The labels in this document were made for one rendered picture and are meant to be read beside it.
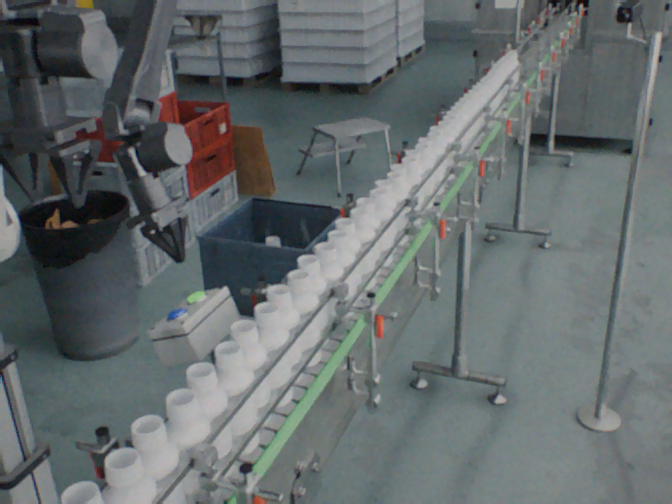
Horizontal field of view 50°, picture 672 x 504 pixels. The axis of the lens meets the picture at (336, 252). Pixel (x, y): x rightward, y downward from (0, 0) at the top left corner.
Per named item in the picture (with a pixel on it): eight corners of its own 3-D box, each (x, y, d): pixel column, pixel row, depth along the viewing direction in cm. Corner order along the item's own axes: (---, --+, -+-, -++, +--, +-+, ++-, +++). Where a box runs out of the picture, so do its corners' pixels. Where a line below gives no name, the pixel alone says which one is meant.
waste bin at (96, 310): (109, 376, 299) (81, 235, 272) (25, 357, 314) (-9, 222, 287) (170, 323, 337) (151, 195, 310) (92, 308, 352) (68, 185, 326)
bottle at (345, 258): (329, 322, 135) (326, 242, 128) (321, 307, 140) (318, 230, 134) (360, 317, 137) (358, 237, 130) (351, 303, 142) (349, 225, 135)
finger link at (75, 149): (75, 219, 81) (59, 138, 77) (25, 212, 83) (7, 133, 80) (113, 199, 87) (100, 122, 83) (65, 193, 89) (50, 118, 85)
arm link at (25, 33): (18, 13, 80) (-21, 19, 75) (68, 14, 78) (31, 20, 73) (31, 75, 83) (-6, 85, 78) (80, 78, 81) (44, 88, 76)
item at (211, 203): (196, 235, 433) (191, 200, 423) (137, 228, 445) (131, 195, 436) (239, 200, 485) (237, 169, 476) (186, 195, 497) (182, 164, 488)
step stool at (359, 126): (348, 162, 552) (347, 109, 535) (395, 183, 505) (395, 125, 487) (295, 174, 531) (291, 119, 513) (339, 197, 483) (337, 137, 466)
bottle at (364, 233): (347, 279, 151) (344, 206, 144) (375, 279, 151) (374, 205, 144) (346, 292, 146) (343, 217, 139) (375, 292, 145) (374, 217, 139)
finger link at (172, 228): (211, 247, 122) (189, 196, 119) (189, 264, 116) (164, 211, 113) (181, 255, 125) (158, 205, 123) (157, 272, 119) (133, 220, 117)
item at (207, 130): (187, 164, 415) (183, 126, 405) (127, 159, 427) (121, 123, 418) (234, 135, 467) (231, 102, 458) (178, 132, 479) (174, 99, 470)
